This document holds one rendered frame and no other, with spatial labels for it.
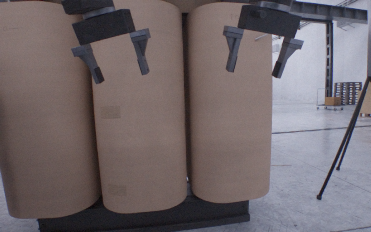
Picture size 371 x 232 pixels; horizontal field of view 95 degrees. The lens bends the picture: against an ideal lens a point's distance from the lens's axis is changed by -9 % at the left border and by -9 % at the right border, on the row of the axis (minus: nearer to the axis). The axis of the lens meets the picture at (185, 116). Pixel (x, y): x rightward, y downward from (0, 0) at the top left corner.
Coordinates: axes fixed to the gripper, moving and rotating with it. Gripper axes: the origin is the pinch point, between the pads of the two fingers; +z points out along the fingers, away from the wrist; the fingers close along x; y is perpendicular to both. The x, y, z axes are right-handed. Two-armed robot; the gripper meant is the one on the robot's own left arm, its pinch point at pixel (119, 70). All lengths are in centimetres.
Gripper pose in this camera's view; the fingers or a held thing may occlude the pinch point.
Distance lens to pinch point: 51.3
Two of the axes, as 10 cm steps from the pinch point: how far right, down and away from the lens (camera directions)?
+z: 2.0, 8.6, 4.7
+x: -9.7, 1.3, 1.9
